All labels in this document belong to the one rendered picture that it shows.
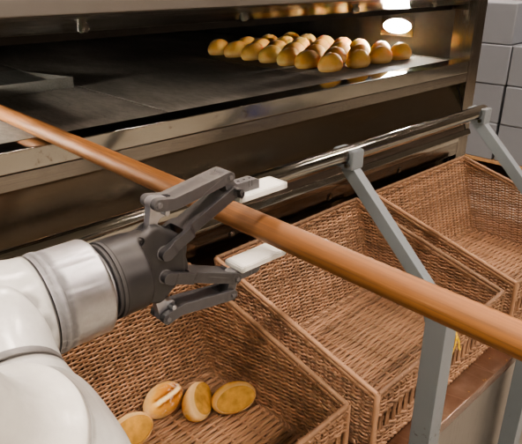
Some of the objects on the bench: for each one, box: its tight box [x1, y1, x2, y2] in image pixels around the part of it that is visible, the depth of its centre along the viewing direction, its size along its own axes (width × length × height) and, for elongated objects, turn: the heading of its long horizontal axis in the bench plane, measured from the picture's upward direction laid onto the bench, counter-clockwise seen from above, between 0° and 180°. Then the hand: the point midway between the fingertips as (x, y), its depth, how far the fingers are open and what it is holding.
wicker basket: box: [375, 155, 522, 321], centre depth 178 cm, size 49×56×28 cm
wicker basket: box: [62, 263, 351, 444], centre depth 103 cm, size 49×56×28 cm
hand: (261, 222), depth 65 cm, fingers open, 8 cm apart
